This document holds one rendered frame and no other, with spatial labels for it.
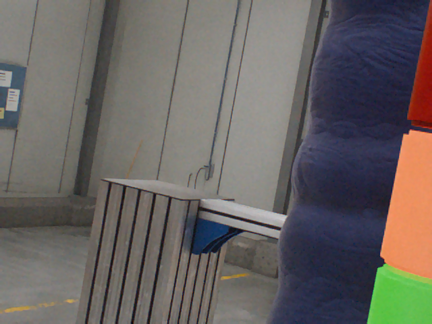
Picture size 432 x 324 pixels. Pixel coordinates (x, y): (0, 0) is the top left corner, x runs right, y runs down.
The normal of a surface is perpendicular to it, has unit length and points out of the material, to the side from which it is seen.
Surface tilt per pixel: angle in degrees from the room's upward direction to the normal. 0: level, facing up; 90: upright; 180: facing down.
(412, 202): 90
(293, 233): 87
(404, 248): 90
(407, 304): 90
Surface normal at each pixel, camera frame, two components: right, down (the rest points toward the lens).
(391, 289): -0.82, -0.11
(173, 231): -0.51, -0.04
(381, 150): -0.09, -0.21
